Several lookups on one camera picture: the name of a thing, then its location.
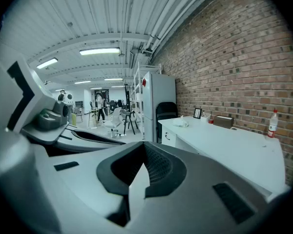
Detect green wet wipe pack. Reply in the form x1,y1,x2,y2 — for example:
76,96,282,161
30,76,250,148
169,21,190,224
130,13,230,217
172,119,190,128

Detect brown wooden tissue box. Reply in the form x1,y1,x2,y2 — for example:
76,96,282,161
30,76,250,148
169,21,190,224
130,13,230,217
213,115,235,130

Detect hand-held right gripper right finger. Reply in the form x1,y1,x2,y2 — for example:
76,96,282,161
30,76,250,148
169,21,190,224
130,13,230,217
129,141,272,234

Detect grey chair with black legs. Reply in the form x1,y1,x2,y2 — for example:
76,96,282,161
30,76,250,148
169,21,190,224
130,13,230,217
120,108,140,135

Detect white round machine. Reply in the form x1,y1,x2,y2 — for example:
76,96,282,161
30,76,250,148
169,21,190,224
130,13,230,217
63,93,74,106

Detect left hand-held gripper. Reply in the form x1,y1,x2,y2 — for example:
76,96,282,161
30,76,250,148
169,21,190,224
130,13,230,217
0,43,74,146

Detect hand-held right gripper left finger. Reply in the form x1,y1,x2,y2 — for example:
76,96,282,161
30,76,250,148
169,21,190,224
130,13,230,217
39,141,145,234

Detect white desk drawer unit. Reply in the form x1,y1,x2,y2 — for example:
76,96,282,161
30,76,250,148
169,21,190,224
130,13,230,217
161,124,201,156

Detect black folding chair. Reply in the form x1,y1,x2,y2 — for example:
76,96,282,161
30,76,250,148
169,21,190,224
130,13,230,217
155,101,179,143

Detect white ceiling pipes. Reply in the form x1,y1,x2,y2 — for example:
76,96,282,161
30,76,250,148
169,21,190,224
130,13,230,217
145,0,225,52

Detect red label water bottle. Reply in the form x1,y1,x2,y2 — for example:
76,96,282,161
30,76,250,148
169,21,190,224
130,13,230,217
267,109,279,139

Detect white office chair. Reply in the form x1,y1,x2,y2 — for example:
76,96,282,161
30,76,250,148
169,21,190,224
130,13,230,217
102,107,123,138

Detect grey ceiling duct unit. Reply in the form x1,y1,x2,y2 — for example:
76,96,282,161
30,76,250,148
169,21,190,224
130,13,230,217
128,48,141,70

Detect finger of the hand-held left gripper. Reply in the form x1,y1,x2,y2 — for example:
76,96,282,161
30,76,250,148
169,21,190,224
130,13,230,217
56,132,126,154
64,127,126,145

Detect white shelving rack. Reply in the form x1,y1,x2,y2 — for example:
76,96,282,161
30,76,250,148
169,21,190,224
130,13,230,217
130,61,162,140

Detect white refrigerator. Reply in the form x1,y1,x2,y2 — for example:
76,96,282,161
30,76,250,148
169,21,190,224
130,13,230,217
142,71,177,143

